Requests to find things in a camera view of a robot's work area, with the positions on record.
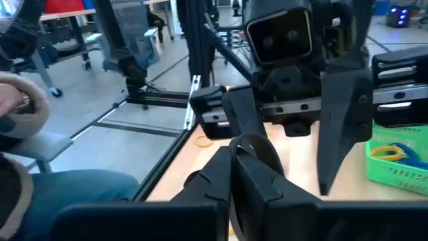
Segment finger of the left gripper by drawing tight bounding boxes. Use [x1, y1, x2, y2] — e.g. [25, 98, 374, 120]
[316, 61, 375, 197]
[222, 86, 269, 139]

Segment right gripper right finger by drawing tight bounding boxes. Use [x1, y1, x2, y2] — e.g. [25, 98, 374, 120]
[230, 152, 428, 241]

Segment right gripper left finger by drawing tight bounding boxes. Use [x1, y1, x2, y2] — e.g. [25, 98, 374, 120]
[49, 145, 234, 241]

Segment black elastic band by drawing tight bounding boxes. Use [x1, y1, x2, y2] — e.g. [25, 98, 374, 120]
[183, 169, 203, 188]
[228, 133, 286, 177]

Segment yellow-orange coil band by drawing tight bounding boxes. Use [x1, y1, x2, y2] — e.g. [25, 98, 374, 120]
[370, 145, 408, 162]

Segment yellow rubber band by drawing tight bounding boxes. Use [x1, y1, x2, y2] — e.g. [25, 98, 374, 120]
[195, 135, 215, 149]

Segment blue coil band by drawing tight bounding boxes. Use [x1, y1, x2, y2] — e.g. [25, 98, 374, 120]
[401, 157, 428, 171]
[389, 142, 423, 165]

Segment grey mesh office chair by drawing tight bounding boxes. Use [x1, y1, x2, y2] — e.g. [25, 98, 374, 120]
[82, 0, 161, 73]

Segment black office chair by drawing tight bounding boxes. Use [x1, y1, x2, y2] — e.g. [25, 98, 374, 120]
[0, 0, 64, 98]

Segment green plastic basket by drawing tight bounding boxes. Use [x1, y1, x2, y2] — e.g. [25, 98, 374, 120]
[365, 122, 428, 197]

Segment black device blue lights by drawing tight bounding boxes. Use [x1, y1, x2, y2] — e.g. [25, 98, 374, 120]
[386, 3, 413, 28]

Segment blue storage bin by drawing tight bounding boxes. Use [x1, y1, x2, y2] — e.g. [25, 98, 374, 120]
[372, 0, 392, 16]

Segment person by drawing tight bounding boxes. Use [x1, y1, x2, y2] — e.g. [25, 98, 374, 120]
[0, 72, 140, 241]

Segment grey chair seat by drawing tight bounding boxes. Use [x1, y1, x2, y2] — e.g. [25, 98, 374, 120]
[5, 131, 74, 173]

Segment red storage bin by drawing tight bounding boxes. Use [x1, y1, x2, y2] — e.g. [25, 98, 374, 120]
[43, 0, 86, 14]

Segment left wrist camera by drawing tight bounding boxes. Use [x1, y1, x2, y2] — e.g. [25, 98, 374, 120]
[243, 0, 319, 66]

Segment silver frame bracket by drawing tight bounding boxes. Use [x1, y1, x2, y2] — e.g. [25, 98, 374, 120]
[182, 74, 202, 131]

